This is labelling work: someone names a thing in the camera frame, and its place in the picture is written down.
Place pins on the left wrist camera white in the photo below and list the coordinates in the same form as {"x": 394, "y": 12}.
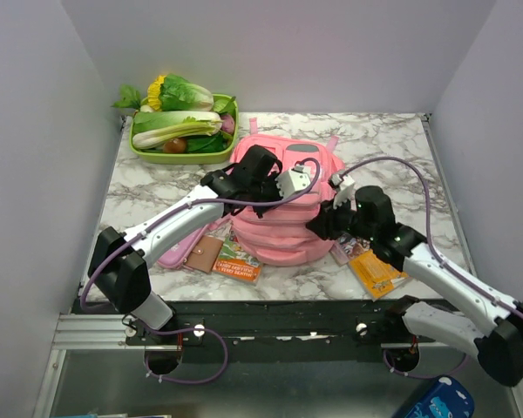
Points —
{"x": 293, "y": 181}

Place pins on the pink student backpack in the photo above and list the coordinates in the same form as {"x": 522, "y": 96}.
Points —
{"x": 280, "y": 237}

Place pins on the brown toy mushroom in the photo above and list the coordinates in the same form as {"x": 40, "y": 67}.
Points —
{"x": 175, "y": 146}

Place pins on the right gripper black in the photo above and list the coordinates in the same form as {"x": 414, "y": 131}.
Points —
{"x": 323, "y": 224}

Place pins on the orange yellow booklet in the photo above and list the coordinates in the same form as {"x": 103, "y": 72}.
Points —
{"x": 377, "y": 278}

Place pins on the green plastic tray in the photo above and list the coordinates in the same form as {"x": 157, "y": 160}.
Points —
{"x": 200, "y": 149}

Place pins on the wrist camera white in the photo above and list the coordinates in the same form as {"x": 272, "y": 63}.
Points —
{"x": 343, "y": 185}
{"x": 293, "y": 181}

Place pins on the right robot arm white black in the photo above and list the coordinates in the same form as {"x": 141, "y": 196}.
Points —
{"x": 489, "y": 325}

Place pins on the illustrated picture book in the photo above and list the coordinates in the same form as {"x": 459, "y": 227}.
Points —
{"x": 347, "y": 248}

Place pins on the yellow artificial flower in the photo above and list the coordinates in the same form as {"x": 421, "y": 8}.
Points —
{"x": 153, "y": 93}

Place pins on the brown leather wallet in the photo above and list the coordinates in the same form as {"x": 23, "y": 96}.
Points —
{"x": 204, "y": 254}

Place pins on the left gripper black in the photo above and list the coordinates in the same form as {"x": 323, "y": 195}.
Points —
{"x": 271, "y": 180}

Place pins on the aluminium rail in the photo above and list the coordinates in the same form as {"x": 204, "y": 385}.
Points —
{"x": 107, "y": 332}

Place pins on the orange treehouse book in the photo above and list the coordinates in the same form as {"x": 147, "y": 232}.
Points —
{"x": 233, "y": 262}

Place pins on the purple toy vegetable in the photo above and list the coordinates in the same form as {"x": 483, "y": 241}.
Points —
{"x": 228, "y": 124}

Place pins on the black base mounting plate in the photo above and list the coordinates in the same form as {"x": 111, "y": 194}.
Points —
{"x": 282, "y": 331}

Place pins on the upper toy cabbage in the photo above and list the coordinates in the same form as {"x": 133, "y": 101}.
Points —
{"x": 179, "y": 94}

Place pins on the green artificial leaf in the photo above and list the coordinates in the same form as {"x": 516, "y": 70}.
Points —
{"x": 129, "y": 98}

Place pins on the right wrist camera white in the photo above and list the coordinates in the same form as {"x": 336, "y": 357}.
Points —
{"x": 343, "y": 185}

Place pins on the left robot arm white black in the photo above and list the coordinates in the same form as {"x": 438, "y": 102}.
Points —
{"x": 121, "y": 261}

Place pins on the pink pencil case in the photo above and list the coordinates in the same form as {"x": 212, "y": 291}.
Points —
{"x": 175, "y": 257}

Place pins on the blue pencil case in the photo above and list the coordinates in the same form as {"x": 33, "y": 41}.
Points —
{"x": 442, "y": 397}

